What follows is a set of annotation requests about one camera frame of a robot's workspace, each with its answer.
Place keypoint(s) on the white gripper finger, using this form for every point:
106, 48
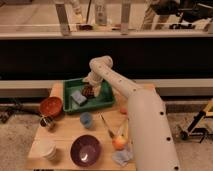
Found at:
96, 90

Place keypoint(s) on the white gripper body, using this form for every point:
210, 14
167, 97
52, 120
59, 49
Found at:
93, 79

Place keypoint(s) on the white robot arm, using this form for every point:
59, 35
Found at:
153, 145

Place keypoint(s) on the red bowl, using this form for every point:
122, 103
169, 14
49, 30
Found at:
51, 106

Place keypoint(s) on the purple bowl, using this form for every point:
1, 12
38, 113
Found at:
85, 151

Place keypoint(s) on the green plastic tray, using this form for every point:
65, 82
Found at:
105, 97

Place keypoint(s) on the blue sponge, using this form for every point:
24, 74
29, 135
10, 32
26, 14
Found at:
78, 97

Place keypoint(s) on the small blue cup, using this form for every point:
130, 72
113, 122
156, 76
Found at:
86, 120

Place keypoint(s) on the orange carrot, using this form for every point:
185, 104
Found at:
123, 110

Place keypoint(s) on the peach fruit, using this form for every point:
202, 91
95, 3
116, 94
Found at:
119, 142

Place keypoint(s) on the crumpled blue cloth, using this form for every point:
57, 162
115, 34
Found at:
122, 157

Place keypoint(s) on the screwdriver with wooden handle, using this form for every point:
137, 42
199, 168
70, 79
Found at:
110, 132

